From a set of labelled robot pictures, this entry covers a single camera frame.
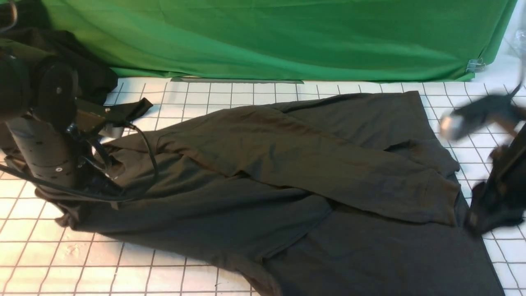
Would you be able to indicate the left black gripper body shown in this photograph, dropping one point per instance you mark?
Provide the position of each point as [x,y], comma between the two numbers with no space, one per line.
[66,162]

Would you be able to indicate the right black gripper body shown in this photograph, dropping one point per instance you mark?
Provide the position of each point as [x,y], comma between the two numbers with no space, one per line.
[500,201]

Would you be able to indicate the gray long-sleeve top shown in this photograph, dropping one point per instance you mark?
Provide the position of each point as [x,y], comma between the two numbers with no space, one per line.
[352,195]

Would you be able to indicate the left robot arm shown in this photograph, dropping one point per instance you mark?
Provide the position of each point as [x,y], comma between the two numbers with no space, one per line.
[37,84]

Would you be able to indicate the dark clothes pile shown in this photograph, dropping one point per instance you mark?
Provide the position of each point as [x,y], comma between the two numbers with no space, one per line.
[96,78]

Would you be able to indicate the metal binder clip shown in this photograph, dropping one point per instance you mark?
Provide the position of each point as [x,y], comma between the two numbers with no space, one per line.
[475,65]

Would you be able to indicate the clear plastic bag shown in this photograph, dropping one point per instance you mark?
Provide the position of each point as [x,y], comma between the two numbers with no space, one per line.
[519,43]

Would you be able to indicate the green backdrop cloth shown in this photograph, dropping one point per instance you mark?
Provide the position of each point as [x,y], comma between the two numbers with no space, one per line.
[314,40]

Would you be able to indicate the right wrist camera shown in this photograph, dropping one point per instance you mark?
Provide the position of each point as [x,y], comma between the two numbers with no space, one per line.
[492,109]

